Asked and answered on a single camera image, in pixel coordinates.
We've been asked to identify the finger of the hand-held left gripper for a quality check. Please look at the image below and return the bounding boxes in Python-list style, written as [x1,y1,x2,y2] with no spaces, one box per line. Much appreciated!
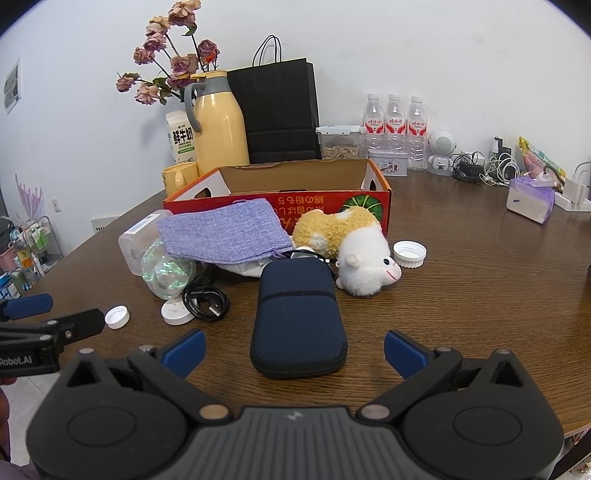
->
[0,294,54,322]
[0,308,106,346]

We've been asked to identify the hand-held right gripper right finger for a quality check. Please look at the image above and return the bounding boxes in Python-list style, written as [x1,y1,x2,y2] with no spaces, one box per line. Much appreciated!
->
[356,330,532,425]

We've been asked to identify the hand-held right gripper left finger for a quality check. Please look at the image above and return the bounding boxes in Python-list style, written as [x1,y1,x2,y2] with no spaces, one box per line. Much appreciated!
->
[58,329,234,426]

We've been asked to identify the small white cap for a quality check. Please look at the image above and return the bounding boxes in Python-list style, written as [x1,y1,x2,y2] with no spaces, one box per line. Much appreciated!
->
[105,305,130,330]

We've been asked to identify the white round puck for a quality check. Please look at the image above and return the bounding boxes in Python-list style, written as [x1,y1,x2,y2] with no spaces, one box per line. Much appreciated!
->
[161,296,197,326]

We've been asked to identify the black USB cable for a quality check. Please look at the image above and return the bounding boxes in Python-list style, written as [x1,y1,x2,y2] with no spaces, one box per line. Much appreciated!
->
[182,263,230,321]

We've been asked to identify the large white bottle cap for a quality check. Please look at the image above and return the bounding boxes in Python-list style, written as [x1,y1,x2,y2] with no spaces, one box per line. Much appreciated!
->
[392,240,428,268]

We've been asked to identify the clear plastic box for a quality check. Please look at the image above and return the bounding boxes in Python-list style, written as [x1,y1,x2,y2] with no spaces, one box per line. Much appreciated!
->
[118,209,174,277]

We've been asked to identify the white and tan plush sheep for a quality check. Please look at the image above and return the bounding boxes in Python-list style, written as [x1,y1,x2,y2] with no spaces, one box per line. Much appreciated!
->
[292,206,402,297]

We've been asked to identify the navy zip pouch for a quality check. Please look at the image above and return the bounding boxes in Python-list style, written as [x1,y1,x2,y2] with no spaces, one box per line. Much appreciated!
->
[250,257,348,380]

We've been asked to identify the purple woven pouch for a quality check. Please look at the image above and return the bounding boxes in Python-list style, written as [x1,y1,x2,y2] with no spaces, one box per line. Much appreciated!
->
[157,198,295,265]

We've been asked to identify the red cardboard box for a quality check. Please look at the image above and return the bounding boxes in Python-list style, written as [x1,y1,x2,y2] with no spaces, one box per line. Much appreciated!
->
[163,159,392,243]

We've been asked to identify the metal storage rack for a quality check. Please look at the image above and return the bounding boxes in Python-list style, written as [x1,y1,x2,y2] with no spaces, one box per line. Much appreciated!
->
[0,215,65,301]

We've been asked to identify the purple coral ornament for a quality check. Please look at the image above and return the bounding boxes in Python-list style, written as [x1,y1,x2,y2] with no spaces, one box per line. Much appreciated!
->
[14,174,43,222]

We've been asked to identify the yellow mug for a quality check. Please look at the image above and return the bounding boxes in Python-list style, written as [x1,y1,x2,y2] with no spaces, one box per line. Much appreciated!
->
[161,161,200,197]

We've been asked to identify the lavender tin box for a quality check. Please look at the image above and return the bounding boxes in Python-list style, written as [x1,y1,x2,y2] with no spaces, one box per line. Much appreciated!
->
[368,148,409,177]

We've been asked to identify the purple tissue pack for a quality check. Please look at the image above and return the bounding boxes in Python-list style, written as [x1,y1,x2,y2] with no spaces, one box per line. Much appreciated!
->
[505,175,556,224]

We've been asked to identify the white robot speaker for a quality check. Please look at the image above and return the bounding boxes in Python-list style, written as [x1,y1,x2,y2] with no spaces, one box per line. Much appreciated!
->
[427,130,458,177]

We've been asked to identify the white milk carton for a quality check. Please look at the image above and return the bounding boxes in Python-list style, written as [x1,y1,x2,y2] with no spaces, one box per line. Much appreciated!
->
[165,110,199,164]

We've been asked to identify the clear food container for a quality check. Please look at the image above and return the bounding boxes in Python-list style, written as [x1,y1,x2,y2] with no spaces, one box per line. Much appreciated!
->
[316,126,368,161]

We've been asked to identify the clear water bottle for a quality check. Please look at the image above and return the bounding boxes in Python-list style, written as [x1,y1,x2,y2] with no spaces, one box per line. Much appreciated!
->
[406,96,429,171]
[362,93,386,151]
[384,94,407,152]

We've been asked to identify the yellow thermos jug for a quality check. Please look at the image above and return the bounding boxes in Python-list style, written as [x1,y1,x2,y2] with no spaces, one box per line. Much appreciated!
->
[184,70,250,177]

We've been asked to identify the colourful snack packet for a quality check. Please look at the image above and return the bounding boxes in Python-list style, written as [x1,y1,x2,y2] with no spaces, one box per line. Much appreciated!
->
[517,137,566,185]

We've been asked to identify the black paper bag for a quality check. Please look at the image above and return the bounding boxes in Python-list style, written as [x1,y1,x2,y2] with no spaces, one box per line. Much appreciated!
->
[227,34,322,164]

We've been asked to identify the dried pink roses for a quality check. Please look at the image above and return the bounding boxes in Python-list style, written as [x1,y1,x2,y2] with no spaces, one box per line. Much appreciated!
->
[115,0,221,106]

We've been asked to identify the black cable tangle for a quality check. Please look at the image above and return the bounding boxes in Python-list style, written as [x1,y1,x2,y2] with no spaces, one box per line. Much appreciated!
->
[450,151,485,184]

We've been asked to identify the white cable tangle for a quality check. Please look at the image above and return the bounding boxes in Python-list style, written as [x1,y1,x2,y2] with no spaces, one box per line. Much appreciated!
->
[478,153,520,188]

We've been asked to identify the white charger with cable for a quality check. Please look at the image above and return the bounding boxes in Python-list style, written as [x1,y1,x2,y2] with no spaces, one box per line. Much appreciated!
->
[554,161,591,213]

